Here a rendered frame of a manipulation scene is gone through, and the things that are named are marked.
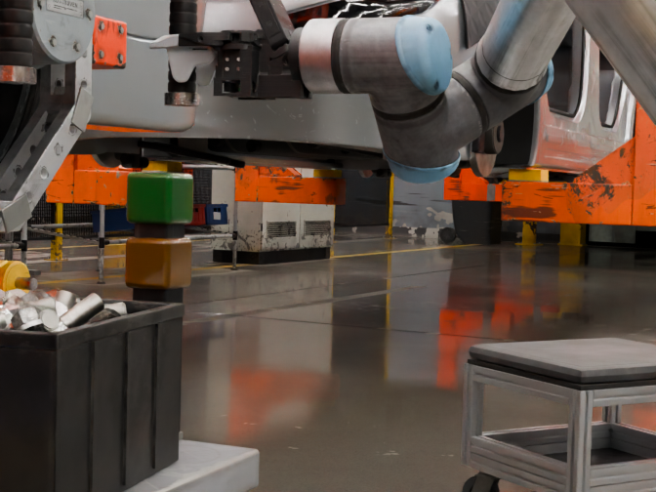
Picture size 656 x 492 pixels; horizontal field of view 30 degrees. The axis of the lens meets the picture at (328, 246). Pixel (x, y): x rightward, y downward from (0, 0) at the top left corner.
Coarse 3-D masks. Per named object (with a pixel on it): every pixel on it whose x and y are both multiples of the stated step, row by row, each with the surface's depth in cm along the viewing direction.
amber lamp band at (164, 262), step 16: (128, 240) 94; (144, 240) 94; (160, 240) 93; (176, 240) 94; (128, 256) 94; (144, 256) 93; (160, 256) 93; (176, 256) 94; (128, 272) 94; (144, 272) 94; (160, 272) 93; (176, 272) 94; (144, 288) 94; (160, 288) 93; (176, 288) 94
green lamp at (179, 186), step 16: (128, 176) 94; (144, 176) 93; (160, 176) 93; (176, 176) 93; (128, 192) 94; (144, 192) 93; (160, 192) 93; (176, 192) 93; (192, 192) 96; (128, 208) 94; (144, 208) 93; (160, 208) 93; (176, 208) 93; (192, 208) 96; (144, 224) 94; (160, 224) 93; (176, 224) 94
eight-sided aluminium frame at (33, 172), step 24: (48, 72) 172; (72, 72) 171; (48, 96) 172; (72, 96) 171; (48, 120) 171; (72, 120) 170; (24, 144) 168; (48, 144) 166; (72, 144) 171; (0, 168) 165; (24, 168) 163; (48, 168) 166; (0, 192) 165; (24, 192) 161; (0, 216) 157; (24, 216) 161
